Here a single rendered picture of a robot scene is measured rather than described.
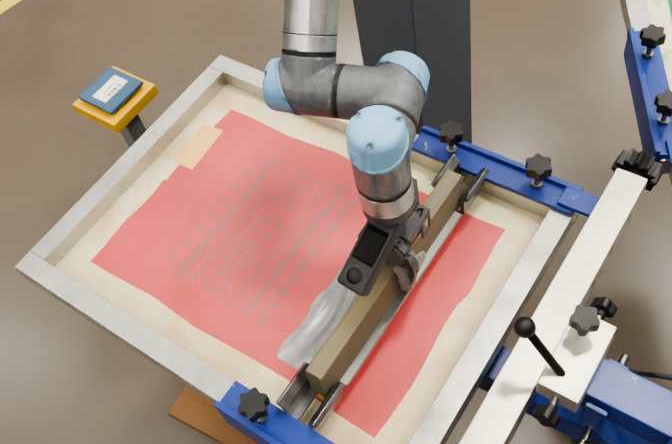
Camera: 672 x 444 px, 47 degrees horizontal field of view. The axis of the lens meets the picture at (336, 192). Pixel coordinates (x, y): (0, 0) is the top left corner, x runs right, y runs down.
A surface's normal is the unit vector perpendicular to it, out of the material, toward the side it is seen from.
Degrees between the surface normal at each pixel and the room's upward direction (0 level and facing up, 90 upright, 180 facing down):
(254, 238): 0
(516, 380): 0
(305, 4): 50
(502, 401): 0
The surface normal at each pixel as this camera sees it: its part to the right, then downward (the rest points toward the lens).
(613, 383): -0.15, -0.59
